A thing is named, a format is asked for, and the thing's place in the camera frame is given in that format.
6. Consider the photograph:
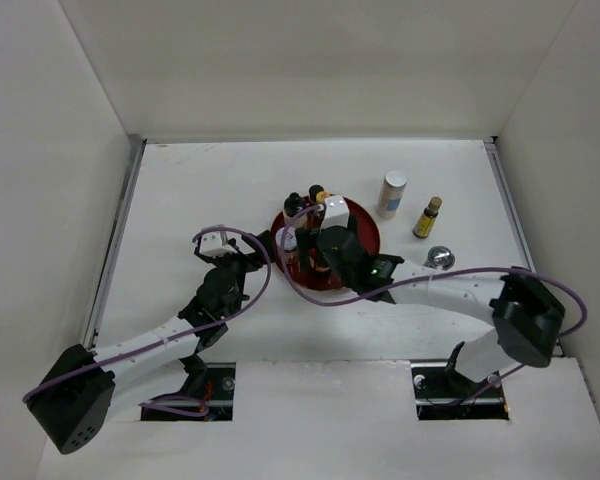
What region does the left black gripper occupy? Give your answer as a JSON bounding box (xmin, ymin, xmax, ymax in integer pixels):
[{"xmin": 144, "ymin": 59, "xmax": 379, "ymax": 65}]
[{"xmin": 207, "ymin": 230, "xmax": 273, "ymax": 292}]

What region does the yellow cap chili sauce bottle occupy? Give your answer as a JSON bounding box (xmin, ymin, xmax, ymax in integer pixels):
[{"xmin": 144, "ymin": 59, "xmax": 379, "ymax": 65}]
[{"xmin": 311, "ymin": 190, "xmax": 331, "ymax": 205}]

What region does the red lid sauce jar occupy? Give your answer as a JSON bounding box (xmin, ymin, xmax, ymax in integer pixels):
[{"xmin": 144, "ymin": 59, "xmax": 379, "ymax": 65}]
[{"xmin": 309, "ymin": 248, "xmax": 338, "ymax": 291}]

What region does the grey lid paste jar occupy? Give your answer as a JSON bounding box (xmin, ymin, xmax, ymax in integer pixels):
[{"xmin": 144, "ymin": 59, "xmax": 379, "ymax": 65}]
[{"xmin": 275, "ymin": 226, "xmax": 299, "ymax": 273}]

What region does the black cap cumin spice bottle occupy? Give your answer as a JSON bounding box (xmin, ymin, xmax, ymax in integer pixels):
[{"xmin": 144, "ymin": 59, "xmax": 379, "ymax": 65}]
[{"xmin": 309, "ymin": 184, "xmax": 324, "ymax": 204}]

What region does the black cap white-powder bottle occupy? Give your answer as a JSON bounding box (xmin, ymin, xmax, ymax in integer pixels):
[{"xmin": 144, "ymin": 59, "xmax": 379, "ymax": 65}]
[{"xmin": 283, "ymin": 192, "xmax": 307, "ymax": 229}]

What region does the white cylinder spice shaker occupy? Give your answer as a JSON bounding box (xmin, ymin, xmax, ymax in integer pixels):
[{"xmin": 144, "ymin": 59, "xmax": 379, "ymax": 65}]
[{"xmin": 376, "ymin": 170, "xmax": 407, "ymax": 219}]

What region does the silver top salt shaker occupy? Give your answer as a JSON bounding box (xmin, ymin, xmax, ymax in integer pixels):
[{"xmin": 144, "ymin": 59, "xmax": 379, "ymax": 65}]
[{"xmin": 424, "ymin": 246, "xmax": 456, "ymax": 271}]

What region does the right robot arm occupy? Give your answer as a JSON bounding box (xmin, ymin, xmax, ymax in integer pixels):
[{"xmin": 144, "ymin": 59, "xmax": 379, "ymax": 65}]
[{"xmin": 297, "ymin": 225, "xmax": 565, "ymax": 396}]

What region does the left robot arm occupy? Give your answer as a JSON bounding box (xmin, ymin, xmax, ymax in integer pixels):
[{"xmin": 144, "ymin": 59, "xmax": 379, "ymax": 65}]
[{"xmin": 23, "ymin": 226, "xmax": 275, "ymax": 455}]

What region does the red round tray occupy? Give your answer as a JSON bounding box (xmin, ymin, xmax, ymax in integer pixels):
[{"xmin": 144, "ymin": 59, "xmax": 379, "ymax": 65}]
[{"xmin": 271, "ymin": 196, "xmax": 381, "ymax": 291}]

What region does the small brown yellow-label bottle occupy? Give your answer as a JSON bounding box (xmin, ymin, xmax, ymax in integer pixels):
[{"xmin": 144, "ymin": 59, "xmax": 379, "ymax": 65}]
[{"xmin": 412, "ymin": 196, "xmax": 442, "ymax": 239}]

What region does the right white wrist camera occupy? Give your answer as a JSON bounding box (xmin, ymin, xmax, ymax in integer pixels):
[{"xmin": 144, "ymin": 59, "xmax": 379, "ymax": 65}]
[{"xmin": 319, "ymin": 195, "xmax": 350, "ymax": 232}]

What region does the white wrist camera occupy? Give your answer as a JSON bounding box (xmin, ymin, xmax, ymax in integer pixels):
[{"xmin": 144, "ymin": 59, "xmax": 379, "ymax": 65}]
[
  {"xmin": 319, "ymin": 195, "xmax": 350, "ymax": 232},
  {"xmin": 197, "ymin": 229, "xmax": 236, "ymax": 258}
]

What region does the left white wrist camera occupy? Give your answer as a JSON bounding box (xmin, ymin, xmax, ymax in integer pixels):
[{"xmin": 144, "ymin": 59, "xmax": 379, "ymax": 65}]
[{"xmin": 197, "ymin": 229, "xmax": 236, "ymax": 258}]

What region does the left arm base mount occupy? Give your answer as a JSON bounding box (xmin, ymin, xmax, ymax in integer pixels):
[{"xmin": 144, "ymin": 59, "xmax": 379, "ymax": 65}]
[{"xmin": 140, "ymin": 360, "xmax": 237, "ymax": 422}]

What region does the left aluminium frame rail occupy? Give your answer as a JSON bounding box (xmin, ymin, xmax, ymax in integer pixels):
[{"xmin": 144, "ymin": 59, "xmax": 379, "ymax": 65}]
[{"xmin": 82, "ymin": 134, "xmax": 146, "ymax": 348}]

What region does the aluminium frame rail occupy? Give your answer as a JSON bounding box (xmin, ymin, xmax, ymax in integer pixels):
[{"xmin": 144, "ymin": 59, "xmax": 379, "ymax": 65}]
[
  {"xmin": 483, "ymin": 137, "xmax": 536, "ymax": 271},
  {"xmin": 82, "ymin": 134, "xmax": 146, "ymax": 348}
]

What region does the right aluminium frame rail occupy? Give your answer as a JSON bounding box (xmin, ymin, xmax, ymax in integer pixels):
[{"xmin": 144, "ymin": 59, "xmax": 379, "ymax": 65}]
[{"xmin": 483, "ymin": 137, "xmax": 536, "ymax": 271}]

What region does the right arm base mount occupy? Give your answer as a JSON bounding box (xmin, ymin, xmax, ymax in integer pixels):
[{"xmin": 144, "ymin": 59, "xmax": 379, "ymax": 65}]
[{"xmin": 412, "ymin": 365, "xmax": 509, "ymax": 421}]

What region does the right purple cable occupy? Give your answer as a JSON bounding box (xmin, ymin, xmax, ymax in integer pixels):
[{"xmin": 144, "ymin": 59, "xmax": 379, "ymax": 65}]
[{"xmin": 279, "ymin": 202, "xmax": 592, "ymax": 406}]

